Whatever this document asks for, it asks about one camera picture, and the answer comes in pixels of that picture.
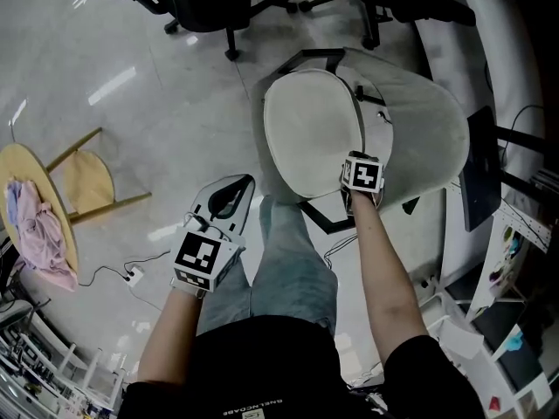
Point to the red toy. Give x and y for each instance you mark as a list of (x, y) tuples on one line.
[(494, 403)]

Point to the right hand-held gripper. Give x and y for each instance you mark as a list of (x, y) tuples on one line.
[(362, 173)]

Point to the purple toy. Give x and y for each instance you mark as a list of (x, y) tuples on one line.
[(497, 277)]

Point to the round wooden table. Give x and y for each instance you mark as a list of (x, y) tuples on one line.
[(26, 160)]

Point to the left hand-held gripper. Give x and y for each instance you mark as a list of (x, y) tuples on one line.
[(203, 260)]

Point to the long white workbench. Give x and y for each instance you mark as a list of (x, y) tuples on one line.
[(502, 37)]

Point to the lavender cloth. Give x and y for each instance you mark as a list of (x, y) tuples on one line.
[(12, 203)]

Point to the person's right forearm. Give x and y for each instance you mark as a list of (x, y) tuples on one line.
[(380, 277)]

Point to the cyan toy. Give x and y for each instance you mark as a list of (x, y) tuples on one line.
[(516, 341)]

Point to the person's left forearm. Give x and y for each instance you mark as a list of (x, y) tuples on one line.
[(170, 338)]

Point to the black television stand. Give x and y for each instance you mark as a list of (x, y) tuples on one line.
[(480, 168)]

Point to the green toy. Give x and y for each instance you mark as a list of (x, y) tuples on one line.
[(512, 240)]

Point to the pink cloth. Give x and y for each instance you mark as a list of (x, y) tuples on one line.
[(43, 242)]

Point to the white office chair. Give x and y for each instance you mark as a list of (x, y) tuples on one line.
[(460, 341)]

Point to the grey fabric chair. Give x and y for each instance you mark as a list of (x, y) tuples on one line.
[(419, 125)]

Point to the person's black shirt torso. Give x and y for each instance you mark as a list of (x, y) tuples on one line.
[(271, 365)]

